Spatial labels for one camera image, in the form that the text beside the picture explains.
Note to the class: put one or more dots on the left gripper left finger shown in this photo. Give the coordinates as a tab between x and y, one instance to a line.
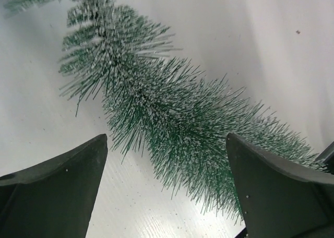
54	198

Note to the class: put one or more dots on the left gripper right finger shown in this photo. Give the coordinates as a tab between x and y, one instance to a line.
279	198

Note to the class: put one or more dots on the small frosted christmas tree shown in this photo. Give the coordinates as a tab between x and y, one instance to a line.
165	105

